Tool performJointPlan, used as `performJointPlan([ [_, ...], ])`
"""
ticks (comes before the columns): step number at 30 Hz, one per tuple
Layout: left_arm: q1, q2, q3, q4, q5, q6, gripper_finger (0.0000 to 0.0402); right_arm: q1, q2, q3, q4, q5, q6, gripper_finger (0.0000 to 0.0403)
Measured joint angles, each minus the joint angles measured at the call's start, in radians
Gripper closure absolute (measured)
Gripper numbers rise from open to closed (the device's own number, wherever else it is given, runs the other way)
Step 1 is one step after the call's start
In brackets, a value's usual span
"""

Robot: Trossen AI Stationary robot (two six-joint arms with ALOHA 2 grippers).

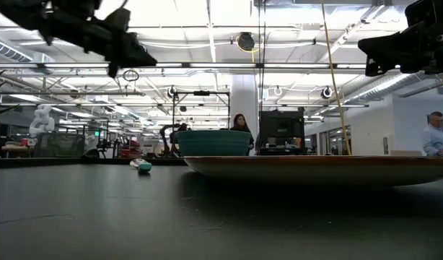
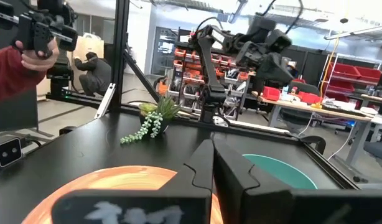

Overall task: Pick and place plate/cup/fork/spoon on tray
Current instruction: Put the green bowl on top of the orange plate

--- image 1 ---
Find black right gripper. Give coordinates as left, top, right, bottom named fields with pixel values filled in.
left=357, top=14, right=443, bottom=77

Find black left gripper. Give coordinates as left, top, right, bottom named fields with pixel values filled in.
left=82, top=6, right=158, bottom=79

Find spoon with teal handle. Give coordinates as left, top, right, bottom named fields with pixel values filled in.
left=129, top=157, right=153, bottom=175

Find teal bowl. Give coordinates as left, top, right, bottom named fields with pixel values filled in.
left=176, top=129, right=253, bottom=157

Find red plate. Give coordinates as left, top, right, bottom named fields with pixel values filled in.
left=184, top=155, right=443, bottom=187

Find red cart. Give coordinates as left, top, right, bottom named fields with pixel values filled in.
left=117, top=139, right=142, bottom=159

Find person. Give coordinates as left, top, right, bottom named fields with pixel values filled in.
left=422, top=110, right=443, bottom=157
left=229, top=113, right=255, bottom=151

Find beige box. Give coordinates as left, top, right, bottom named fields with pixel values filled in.
left=390, top=149, right=423, bottom=157

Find black mesh bin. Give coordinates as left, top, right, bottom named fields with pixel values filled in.
left=33, top=132, right=87, bottom=158

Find wooden workbench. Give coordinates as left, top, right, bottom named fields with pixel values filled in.
left=0, top=143, right=30, bottom=158

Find hanging black cable loop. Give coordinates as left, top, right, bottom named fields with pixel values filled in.
left=122, top=69, right=140, bottom=83

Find yellow cable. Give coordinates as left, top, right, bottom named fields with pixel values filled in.
left=320, top=0, right=353, bottom=156

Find black frame stand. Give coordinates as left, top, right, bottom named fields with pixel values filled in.
left=171, top=90, right=231, bottom=131

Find black ceiling cable reel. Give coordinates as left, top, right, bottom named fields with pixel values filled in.
left=236, top=31, right=256, bottom=53

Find black table frame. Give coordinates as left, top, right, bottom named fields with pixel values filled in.
left=0, top=157, right=188, bottom=169

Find black hanging cables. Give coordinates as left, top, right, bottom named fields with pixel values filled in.
left=257, top=0, right=267, bottom=111

